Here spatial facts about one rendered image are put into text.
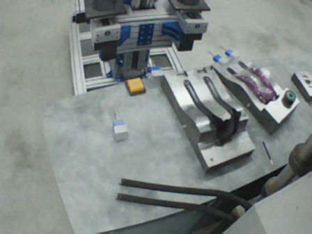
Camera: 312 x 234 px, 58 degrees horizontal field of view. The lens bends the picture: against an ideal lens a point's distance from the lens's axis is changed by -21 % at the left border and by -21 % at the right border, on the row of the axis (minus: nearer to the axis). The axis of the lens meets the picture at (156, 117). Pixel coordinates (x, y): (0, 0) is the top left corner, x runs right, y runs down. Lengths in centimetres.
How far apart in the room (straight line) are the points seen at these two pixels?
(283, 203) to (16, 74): 265
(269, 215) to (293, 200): 8
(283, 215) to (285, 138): 107
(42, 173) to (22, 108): 63
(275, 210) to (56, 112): 119
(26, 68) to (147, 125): 173
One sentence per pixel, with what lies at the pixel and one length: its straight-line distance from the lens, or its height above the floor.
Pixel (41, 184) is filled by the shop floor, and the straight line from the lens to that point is 231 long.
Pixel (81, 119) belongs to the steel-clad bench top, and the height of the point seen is 80.
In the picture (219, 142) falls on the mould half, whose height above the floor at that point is 86.
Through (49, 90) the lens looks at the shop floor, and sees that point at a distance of 277.
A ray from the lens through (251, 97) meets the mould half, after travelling 169.
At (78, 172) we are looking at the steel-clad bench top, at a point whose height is 80.
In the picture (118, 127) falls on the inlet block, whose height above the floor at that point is 85.
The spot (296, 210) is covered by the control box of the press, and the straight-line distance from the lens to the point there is 74.
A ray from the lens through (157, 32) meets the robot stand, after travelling 198.
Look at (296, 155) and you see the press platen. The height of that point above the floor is 129.
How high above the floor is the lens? 206
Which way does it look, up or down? 53 degrees down
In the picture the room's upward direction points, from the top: 11 degrees clockwise
